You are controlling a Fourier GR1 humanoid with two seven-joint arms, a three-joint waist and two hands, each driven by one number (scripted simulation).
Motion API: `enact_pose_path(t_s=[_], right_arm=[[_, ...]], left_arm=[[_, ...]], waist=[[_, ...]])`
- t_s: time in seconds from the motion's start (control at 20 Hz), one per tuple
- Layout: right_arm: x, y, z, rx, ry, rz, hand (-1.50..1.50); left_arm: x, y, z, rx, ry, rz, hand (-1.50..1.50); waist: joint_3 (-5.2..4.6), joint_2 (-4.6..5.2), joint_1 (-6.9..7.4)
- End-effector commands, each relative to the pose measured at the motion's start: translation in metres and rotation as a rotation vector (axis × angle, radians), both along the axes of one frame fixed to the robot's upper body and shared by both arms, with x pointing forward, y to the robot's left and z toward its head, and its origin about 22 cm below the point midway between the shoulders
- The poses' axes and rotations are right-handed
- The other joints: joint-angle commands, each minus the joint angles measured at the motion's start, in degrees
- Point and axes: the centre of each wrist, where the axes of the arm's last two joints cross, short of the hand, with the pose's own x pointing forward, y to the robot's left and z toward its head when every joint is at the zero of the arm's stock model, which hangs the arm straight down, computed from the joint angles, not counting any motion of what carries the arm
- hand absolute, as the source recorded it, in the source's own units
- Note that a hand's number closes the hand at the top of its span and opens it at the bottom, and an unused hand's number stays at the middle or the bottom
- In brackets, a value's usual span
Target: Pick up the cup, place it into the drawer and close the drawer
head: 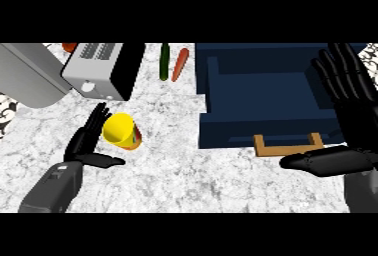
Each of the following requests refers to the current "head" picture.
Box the dark blue open drawer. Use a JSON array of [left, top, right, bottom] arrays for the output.
[[198, 56, 347, 150]]

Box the yellow cup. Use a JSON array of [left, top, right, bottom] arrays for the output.
[[101, 112, 145, 151]]

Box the orange carrot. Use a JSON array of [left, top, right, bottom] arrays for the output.
[[170, 47, 191, 83]]

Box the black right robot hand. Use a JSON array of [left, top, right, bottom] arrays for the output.
[[278, 43, 378, 178]]

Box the red vegetable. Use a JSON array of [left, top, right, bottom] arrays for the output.
[[61, 43, 80, 54]]

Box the green cucumber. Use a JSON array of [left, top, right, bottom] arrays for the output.
[[158, 43, 171, 82]]

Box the grey and black toaster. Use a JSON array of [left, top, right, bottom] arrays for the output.
[[59, 43, 148, 102]]

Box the wooden drawer handle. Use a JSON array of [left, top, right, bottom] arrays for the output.
[[253, 132, 326, 158]]

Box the large grey appliance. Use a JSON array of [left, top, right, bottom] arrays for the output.
[[0, 43, 74, 109]]

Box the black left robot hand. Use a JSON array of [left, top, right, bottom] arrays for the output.
[[62, 102, 127, 169]]

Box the dark blue cabinet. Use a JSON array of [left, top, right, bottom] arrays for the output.
[[194, 43, 369, 96]]

